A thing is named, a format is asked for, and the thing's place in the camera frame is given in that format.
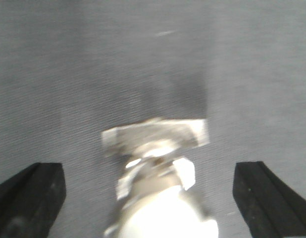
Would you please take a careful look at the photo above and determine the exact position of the metal valve with white caps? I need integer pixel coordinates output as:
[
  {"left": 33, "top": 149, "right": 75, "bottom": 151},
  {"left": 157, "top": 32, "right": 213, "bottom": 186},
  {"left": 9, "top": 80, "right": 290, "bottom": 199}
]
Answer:
[{"left": 101, "top": 118, "right": 219, "bottom": 238}]

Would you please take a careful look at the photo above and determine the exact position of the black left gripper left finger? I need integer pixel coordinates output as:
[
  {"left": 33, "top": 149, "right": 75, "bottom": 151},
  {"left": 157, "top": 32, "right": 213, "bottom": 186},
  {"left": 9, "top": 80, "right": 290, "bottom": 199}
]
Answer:
[{"left": 0, "top": 163, "right": 66, "bottom": 238}]

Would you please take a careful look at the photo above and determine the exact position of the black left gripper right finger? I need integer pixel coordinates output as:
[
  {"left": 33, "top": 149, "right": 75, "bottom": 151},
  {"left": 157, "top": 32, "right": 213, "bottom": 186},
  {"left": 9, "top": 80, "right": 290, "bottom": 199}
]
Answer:
[{"left": 232, "top": 161, "right": 306, "bottom": 238}]

